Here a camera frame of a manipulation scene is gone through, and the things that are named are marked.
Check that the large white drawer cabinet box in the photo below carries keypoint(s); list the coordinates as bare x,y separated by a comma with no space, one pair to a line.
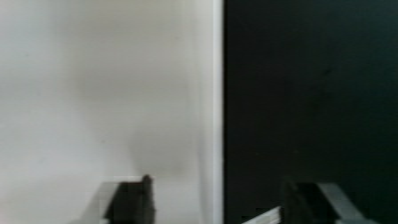
111,76

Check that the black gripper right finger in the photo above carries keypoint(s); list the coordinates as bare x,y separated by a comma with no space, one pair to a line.
312,202

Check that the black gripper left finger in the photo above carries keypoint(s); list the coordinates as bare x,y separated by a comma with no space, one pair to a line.
130,209

